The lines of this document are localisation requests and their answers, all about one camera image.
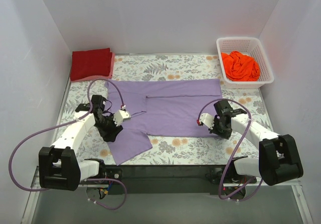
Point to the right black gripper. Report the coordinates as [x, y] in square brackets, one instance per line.
[221, 130]

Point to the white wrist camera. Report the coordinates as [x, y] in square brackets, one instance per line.
[120, 116]
[207, 120]

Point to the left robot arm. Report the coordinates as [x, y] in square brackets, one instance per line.
[58, 164]

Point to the purple t shirt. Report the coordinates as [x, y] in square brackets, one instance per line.
[158, 108]

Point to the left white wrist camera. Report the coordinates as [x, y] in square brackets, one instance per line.
[120, 116]

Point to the folded red t shirt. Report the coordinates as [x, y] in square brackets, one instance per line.
[87, 63]

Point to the white plastic basket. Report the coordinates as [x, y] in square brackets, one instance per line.
[251, 47]

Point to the floral table mat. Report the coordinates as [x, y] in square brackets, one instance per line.
[169, 150]

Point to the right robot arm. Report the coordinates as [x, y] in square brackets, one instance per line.
[278, 160]

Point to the aluminium frame rail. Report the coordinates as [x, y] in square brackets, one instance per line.
[264, 204]

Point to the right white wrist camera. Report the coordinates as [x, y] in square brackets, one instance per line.
[207, 120]

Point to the orange t shirt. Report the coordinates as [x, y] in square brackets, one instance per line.
[240, 67]

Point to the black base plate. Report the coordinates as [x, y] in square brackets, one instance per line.
[167, 179]

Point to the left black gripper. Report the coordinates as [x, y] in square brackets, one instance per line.
[112, 132]

